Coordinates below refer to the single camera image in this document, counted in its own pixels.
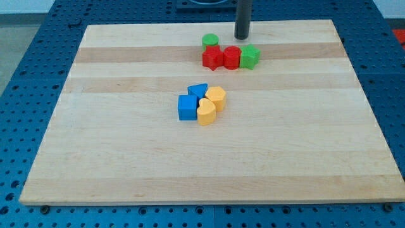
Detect yellow heart block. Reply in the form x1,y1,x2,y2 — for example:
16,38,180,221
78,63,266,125
197,98,216,126

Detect blue cube block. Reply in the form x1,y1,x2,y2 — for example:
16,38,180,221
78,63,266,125
177,95,197,120

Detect blue triangle block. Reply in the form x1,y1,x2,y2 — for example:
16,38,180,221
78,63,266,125
187,83,208,100

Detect yellow hexagon block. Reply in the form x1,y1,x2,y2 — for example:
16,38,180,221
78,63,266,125
205,86,227,111

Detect red star block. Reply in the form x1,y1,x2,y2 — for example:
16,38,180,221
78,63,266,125
202,45,223,71

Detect red cylinder block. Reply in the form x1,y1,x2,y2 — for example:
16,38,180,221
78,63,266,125
223,46,242,70

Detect green cylinder block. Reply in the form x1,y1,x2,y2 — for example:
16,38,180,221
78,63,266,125
201,33,219,51

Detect light wooden board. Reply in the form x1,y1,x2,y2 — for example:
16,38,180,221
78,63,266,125
20,20,404,206

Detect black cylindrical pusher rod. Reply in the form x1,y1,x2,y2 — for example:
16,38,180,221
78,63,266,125
234,0,253,40

